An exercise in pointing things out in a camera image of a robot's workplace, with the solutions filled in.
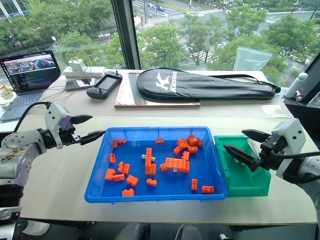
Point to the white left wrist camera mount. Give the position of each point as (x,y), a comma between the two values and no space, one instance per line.
(53,112)

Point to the red L-shaped plastic brick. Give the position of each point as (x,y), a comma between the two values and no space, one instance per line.
(117,143)

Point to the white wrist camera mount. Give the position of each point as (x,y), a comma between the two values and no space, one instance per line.
(53,112)
(291,135)

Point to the green plastic bin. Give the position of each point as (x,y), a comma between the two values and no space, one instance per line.
(247,182)

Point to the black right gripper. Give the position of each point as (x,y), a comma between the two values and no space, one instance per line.
(271,153)

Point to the white power strip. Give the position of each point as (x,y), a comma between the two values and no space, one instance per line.
(85,72)

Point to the small pink object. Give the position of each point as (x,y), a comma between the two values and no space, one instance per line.
(298,96)

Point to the white printed cup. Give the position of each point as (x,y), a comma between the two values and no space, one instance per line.
(5,93)

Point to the white bottle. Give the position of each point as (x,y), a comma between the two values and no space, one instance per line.
(295,85)

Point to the orange 2x4 toy brick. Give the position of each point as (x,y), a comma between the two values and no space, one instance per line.
(175,163)

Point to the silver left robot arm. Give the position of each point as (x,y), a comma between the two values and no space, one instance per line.
(17,152)

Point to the blue plastic tray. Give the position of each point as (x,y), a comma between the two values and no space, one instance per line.
(140,192)

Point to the white charger plug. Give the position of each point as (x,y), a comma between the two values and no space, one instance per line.
(77,65)

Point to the black handheld game controller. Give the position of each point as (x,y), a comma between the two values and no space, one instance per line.
(105,85)

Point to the flat board with wooden edge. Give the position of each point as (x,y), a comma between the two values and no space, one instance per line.
(125,100)

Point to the black Kason racket bag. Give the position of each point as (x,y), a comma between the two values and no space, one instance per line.
(200,85)

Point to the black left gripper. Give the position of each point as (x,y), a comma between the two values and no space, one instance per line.
(68,136)

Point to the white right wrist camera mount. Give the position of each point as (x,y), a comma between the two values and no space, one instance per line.
(291,135)

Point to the grey open laptop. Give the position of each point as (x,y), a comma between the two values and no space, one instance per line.
(27,75)

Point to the smartphone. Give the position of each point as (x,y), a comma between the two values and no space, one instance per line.
(77,84)

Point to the clear plastic zip bag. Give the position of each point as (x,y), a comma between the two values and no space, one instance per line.
(250,58)

